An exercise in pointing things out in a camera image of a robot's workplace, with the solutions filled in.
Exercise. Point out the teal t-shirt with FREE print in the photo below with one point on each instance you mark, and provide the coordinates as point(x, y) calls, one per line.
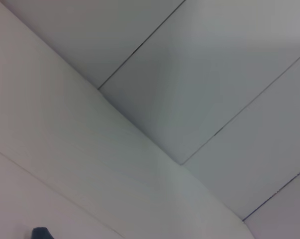
point(41, 233)

